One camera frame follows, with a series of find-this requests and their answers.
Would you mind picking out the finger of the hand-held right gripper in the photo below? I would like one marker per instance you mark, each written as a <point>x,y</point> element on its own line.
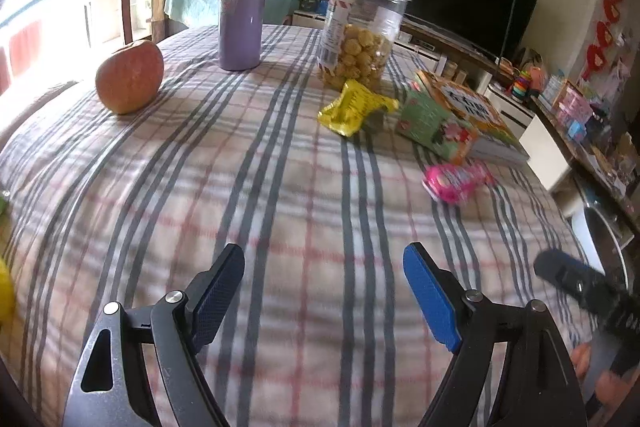
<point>570,274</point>

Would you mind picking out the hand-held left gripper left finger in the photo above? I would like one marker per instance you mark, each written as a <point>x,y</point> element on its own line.
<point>220,292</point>

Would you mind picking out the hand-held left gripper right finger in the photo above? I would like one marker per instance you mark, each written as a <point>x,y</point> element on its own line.
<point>430,292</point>

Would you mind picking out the person's right hand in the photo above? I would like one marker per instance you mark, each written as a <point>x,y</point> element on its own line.
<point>607,399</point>

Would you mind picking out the plaid tablecloth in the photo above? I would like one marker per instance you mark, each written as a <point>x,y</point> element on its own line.
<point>250,187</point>

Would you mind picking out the pink snack packet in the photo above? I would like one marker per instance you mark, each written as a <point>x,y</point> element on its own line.
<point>457,182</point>

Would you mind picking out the white marble-top side table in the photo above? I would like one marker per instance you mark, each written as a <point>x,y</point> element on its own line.
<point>560,157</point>

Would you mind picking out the green snack box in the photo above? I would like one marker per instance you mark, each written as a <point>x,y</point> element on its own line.
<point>432,127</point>

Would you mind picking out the pink toy box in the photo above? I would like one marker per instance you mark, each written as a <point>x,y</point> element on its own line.
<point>575,102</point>

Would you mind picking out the thick colourful book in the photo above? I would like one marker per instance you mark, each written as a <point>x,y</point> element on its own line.
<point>480,117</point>

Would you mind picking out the yellow snack packet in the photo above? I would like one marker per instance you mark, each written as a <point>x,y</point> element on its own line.
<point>352,109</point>

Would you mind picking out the yellow soft item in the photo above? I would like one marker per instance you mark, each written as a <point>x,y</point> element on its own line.
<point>5,289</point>

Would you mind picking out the red apple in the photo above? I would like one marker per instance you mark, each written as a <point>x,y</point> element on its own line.
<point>130,77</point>

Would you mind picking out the red knot hanging decoration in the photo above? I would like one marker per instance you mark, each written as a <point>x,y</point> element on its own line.
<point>605,32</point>

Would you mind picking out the clear snack jar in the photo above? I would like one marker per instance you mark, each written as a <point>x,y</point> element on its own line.
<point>357,47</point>

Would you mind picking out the purple thermos bottle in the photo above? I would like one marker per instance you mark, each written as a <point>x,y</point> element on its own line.
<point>242,7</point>

